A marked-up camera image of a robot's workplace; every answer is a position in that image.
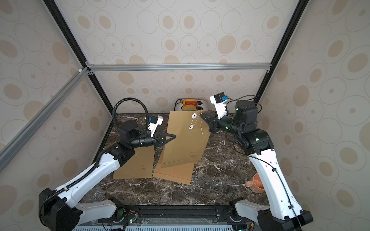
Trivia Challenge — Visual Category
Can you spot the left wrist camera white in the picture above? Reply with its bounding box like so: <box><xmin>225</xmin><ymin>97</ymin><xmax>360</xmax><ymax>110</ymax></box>
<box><xmin>148</xmin><ymin>115</ymin><xmax>163</xmax><ymax>137</ymax></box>

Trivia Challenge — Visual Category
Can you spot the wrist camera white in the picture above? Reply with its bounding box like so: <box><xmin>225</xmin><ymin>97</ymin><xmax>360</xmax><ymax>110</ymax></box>
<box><xmin>210</xmin><ymin>92</ymin><xmax>228</xmax><ymax>120</ymax></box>
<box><xmin>148</xmin><ymin>115</ymin><xmax>163</xmax><ymax>137</ymax></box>

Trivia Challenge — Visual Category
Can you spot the horizontal aluminium rail back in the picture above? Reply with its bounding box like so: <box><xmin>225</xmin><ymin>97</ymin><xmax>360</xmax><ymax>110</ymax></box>
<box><xmin>88</xmin><ymin>63</ymin><xmax>271</xmax><ymax>72</ymax></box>

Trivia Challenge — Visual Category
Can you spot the yellow toast rear slot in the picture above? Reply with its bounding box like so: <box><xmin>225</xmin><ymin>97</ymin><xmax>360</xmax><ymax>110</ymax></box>
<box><xmin>183</xmin><ymin>99</ymin><xmax>198</xmax><ymax>106</ymax></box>

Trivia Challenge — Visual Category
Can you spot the black corrugated cable hose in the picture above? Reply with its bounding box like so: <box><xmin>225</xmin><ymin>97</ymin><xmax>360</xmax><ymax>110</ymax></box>
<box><xmin>112</xmin><ymin>97</ymin><xmax>150</xmax><ymax>131</ymax></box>

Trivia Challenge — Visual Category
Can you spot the clear plastic cup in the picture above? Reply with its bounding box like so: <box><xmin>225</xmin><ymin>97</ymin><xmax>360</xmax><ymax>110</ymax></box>
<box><xmin>83</xmin><ymin>185</ymin><xmax>105</xmax><ymax>203</ymax></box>

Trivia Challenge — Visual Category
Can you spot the red toaster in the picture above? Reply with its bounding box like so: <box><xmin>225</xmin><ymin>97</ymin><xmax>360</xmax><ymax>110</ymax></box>
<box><xmin>174</xmin><ymin>99</ymin><xmax>210</xmax><ymax>111</ymax></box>

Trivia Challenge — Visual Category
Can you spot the diagonal aluminium rail left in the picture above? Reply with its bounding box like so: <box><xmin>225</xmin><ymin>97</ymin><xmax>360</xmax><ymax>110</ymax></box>
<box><xmin>1</xmin><ymin>67</ymin><xmax>88</xmax><ymax>170</ymax></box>

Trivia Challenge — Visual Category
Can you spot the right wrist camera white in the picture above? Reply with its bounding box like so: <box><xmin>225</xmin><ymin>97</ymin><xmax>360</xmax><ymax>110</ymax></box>
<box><xmin>210</xmin><ymin>92</ymin><xmax>228</xmax><ymax>120</ymax></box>

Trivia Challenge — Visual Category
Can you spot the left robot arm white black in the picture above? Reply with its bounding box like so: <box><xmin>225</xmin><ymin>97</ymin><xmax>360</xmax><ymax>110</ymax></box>
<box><xmin>38</xmin><ymin>120</ymin><xmax>176</xmax><ymax>231</ymax></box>

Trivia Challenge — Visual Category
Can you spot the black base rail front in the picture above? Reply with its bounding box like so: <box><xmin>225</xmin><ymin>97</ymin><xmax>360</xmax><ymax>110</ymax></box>
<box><xmin>53</xmin><ymin>204</ymin><xmax>303</xmax><ymax>231</ymax></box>

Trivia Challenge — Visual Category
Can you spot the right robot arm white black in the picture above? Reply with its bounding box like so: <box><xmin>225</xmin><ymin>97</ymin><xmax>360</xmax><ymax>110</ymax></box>
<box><xmin>201</xmin><ymin>94</ymin><xmax>313</xmax><ymax>231</ymax></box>

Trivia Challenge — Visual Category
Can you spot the brown file envelope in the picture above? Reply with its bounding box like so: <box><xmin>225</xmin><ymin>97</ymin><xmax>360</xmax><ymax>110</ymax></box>
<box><xmin>113</xmin><ymin>146</ymin><xmax>155</xmax><ymax>180</ymax></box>
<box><xmin>153</xmin><ymin>151</ymin><xmax>195</xmax><ymax>185</ymax></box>
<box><xmin>162</xmin><ymin>111</ymin><xmax>210</xmax><ymax>167</ymax></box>

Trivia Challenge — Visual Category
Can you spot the envelope white string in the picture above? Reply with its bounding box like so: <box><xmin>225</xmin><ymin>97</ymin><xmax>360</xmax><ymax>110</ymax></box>
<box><xmin>188</xmin><ymin>113</ymin><xmax>206</xmax><ymax>135</ymax></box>

